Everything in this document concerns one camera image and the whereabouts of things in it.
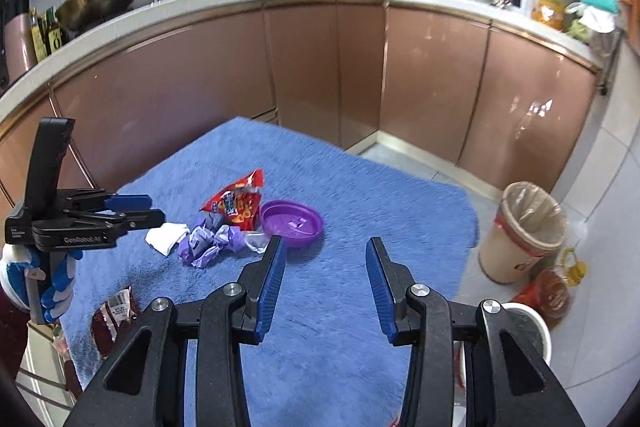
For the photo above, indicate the red snack packet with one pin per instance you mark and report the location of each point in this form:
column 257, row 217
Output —
column 235, row 202

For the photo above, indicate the beige bin with clear liner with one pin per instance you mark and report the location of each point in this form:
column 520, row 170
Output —
column 510, row 252

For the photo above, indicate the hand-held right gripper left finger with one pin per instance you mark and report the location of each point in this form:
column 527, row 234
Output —
column 270, row 287

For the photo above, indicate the white tissue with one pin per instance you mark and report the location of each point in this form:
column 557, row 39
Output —
column 165, row 237

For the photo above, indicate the cooking oil bottle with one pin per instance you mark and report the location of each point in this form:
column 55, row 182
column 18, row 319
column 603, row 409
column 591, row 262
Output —
column 552, row 294

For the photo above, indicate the teal bin with black liner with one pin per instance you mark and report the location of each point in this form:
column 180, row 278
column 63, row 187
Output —
column 535, row 332

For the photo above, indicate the blue towel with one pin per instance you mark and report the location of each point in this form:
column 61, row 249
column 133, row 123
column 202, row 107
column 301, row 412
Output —
column 350, row 187

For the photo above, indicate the pink thermos flask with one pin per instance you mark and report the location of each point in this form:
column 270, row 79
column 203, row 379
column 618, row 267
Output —
column 20, row 42

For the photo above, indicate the purple candy wrapper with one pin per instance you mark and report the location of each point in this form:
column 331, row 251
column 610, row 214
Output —
column 206, row 257
column 230, row 237
column 197, row 242

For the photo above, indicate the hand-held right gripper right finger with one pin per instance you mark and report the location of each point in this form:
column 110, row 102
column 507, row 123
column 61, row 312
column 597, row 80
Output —
column 380, row 292

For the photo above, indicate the dark sauce bottle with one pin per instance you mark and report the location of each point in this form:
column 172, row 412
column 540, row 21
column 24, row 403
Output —
column 39, row 37
column 56, row 34

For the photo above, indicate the purple plastic lid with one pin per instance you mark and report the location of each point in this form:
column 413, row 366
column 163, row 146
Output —
column 292, row 222

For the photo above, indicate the dark foil snack wrapper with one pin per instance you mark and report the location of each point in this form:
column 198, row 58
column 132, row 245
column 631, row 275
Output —
column 112, row 322

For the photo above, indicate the yellow snack bag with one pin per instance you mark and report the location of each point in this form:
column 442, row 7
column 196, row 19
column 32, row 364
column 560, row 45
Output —
column 547, row 9

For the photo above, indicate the white plastic bag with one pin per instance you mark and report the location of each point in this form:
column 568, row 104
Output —
column 595, row 19

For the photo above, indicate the person's left hand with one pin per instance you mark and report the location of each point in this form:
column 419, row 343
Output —
column 62, row 282

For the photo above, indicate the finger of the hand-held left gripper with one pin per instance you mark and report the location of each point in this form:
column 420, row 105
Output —
column 130, row 202
column 145, row 218

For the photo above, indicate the copper kitchen cabinet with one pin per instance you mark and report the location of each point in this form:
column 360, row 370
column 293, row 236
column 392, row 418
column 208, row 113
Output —
column 325, row 67

